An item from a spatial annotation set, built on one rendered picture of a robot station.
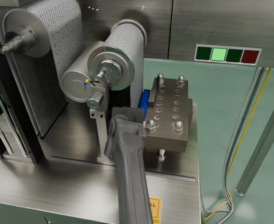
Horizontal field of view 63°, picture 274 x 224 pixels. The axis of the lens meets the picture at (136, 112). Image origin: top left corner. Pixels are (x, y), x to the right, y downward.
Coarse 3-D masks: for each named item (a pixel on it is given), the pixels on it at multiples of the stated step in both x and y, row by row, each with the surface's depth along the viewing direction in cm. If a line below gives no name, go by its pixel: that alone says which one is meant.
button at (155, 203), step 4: (152, 200) 70; (156, 200) 70; (160, 200) 70; (152, 204) 69; (156, 204) 69; (160, 204) 69; (152, 208) 68; (156, 208) 68; (152, 212) 67; (156, 212) 67; (152, 216) 66; (156, 216) 66; (156, 220) 65
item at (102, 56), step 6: (102, 54) 64; (108, 54) 64; (114, 54) 64; (96, 60) 66; (120, 60) 64; (96, 66) 67; (126, 66) 65; (96, 72) 68; (126, 72) 67; (96, 78) 70; (120, 78) 68; (126, 78) 68; (108, 84) 70; (114, 84) 70; (120, 84) 70
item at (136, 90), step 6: (138, 72) 81; (138, 78) 82; (132, 84) 72; (138, 84) 84; (132, 90) 73; (138, 90) 86; (132, 96) 74; (138, 96) 88; (132, 102) 76; (138, 102) 89
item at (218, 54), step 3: (216, 48) 90; (219, 48) 90; (213, 51) 91; (216, 51) 91; (219, 51) 90; (222, 51) 90; (225, 51) 90; (213, 54) 92; (216, 54) 92; (219, 54) 91; (222, 54) 91; (213, 57) 93; (216, 57) 92; (219, 57) 92; (222, 57) 92; (222, 60) 93
